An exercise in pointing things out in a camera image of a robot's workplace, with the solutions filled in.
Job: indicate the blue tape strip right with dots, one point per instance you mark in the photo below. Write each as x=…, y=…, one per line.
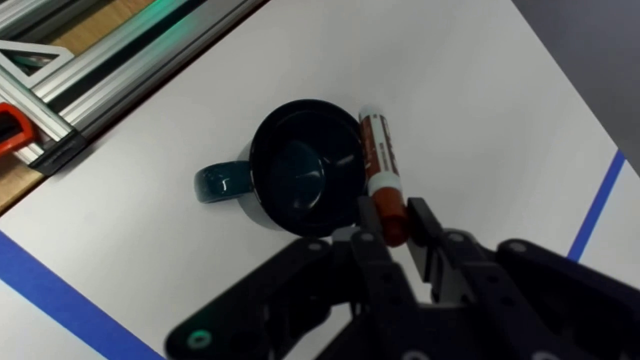
x=597, y=207

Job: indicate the aluminium extrusion base frame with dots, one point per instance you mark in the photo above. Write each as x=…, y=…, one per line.
x=70, y=96

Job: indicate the blue tape strip left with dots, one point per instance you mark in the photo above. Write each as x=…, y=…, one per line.
x=67, y=306

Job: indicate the brown marker with white band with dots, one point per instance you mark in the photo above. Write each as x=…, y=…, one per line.
x=385, y=184

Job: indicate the blue tape strip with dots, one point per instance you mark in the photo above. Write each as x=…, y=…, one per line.
x=67, y=306
x=597, y=207

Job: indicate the orange clamp handle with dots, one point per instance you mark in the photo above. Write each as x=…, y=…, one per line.
x=16, y=130

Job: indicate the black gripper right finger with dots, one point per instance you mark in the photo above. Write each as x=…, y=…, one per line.
x=466, y=279

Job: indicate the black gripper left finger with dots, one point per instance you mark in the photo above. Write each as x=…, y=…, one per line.
x=389, y=299

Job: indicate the dark teal enamel mug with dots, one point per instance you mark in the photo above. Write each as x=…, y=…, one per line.
x=305, y=169

